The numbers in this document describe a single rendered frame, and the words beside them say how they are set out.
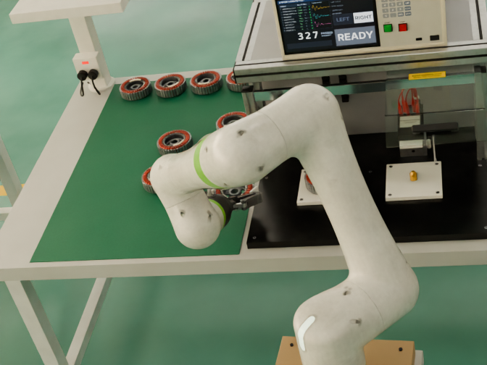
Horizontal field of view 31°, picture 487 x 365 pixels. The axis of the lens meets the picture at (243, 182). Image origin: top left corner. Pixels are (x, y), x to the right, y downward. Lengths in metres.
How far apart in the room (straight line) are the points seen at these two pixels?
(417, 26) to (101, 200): 1.06
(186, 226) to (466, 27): 0.94
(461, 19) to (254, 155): 1.03
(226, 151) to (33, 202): 1.27
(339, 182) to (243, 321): 1.57
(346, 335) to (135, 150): 1.32
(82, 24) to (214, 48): 1.89
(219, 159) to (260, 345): 1.59
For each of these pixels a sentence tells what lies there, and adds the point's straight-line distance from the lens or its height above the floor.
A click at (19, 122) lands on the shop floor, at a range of 4.82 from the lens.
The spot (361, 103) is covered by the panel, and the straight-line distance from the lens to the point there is 2.64.
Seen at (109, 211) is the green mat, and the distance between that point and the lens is 2.67.
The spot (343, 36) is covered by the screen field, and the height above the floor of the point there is 1.17.
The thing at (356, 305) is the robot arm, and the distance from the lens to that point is 1.79.
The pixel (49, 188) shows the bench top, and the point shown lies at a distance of 2.86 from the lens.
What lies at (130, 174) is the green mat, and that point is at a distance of 2.79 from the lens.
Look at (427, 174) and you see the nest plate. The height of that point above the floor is 0.78.
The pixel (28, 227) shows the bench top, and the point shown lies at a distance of 2.73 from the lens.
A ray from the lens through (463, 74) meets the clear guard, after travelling 2.37.
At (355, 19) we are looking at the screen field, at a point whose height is 1.21.
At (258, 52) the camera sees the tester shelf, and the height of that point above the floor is 1.11.
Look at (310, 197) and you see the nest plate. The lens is 2.47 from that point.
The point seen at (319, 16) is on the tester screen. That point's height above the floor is 1.24.
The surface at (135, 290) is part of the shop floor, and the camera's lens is 3.52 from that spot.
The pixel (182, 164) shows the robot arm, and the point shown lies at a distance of 1.88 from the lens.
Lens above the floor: 2.31
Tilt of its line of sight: 36 degrees down
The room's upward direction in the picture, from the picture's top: 13 degrees counter-clockwise
